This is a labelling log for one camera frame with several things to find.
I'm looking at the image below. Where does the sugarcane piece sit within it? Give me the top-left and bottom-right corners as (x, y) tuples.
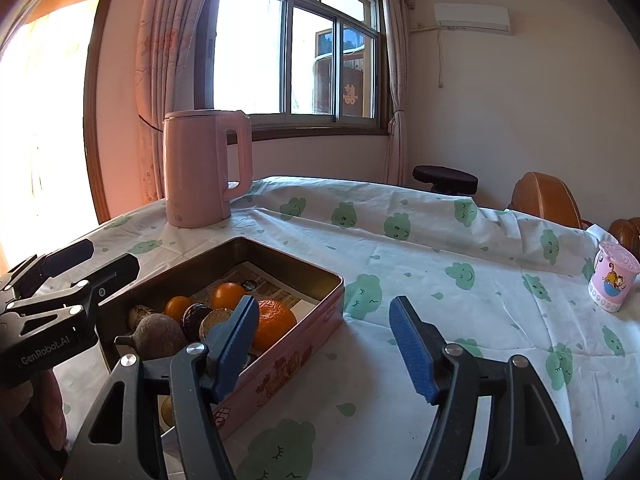
(198, 309), (232, 342)
(128, 304), (154, 332)

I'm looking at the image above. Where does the dark wrinkled date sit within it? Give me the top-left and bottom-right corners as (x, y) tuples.
(181, 302), (212, 342)

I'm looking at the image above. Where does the large bumpy tangerine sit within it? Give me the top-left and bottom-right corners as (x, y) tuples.
(252, 300), (297, 352)

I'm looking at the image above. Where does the small smooth orange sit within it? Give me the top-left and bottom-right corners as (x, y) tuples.
(164, 296), (192, 324)

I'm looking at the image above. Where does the brown round mangosteen fruit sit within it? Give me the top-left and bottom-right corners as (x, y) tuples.
(114, 313), (188, 361)

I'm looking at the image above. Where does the small yellow-brown longan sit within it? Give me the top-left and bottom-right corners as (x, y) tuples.
(160, 396), (175, 427)

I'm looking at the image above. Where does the person's left hand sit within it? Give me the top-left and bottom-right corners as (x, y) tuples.
(1, 370), (67, 451)

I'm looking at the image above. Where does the printed leaflet in tin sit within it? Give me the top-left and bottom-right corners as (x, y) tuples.
(191, 262), (319, 322)

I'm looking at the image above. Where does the white green cloud tablecloth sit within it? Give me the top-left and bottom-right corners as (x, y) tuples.
(52, 178), (639, 479)

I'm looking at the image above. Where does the pink electric kettle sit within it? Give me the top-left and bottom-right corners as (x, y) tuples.
(164, 110), (253, 229)

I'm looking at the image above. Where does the dark round stool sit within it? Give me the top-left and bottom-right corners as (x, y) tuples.
(412, 165), (478, 196)

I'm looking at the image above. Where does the brown leather chair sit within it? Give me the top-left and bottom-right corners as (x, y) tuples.
(509, 171), (582, 229)

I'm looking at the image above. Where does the pink cartoon cup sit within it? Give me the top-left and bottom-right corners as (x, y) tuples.
(588, 242), (639, 313)

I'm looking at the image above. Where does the brown leather sofa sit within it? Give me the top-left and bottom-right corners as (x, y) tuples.
(608, 217), (640, 259)

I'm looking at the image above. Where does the pink left curtain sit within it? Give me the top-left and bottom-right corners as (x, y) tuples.
(134, 0), (205, 203)

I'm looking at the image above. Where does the pink curtain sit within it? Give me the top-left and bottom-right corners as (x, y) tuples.
(134, 0), (205, 203)
(383, 0), (409, 186)

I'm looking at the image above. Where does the pink right curtain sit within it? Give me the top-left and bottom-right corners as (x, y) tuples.
(383, 0), (409, 186)

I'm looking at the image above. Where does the window with brown frame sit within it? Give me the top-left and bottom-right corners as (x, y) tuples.
(194, 0), (388, 140)

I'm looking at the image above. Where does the white wall air conditioner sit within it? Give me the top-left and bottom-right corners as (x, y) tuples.
(434, 3), (512, 35)

